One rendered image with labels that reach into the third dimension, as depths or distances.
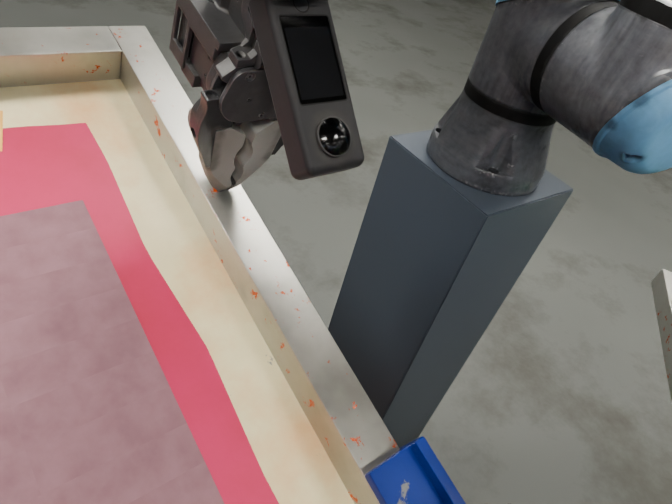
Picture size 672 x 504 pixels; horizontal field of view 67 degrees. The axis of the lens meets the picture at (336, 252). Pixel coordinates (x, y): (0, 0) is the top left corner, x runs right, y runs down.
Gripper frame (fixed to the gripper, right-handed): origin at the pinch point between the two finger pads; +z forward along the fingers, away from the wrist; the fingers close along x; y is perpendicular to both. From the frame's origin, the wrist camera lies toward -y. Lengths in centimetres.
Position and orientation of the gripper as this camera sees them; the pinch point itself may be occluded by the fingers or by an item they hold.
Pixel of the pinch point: (228, 185)
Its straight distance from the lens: 45.3
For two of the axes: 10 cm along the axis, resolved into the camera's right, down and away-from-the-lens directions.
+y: -5.1, -8.0, 3.2
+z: -3.8, 5.4, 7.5
